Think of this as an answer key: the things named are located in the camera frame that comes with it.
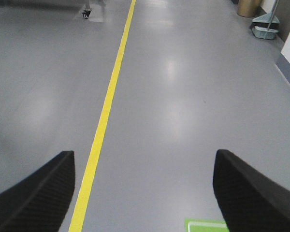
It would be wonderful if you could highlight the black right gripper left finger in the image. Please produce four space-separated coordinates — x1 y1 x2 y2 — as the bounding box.
0 151 75 232

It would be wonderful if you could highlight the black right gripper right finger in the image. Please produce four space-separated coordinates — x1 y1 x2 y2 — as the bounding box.
213 149 290 232

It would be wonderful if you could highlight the green floor sign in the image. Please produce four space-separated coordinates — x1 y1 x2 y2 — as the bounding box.
185 218 229 232

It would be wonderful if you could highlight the teal dustpan with broom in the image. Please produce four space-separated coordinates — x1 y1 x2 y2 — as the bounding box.
249 0 280 40

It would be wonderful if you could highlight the caster wheel on leg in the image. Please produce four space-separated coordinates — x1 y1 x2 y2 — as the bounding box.
82 0 92 19

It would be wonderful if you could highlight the beige cylindrical pillar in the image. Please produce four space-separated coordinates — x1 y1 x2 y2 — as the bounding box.
237 0 262 17

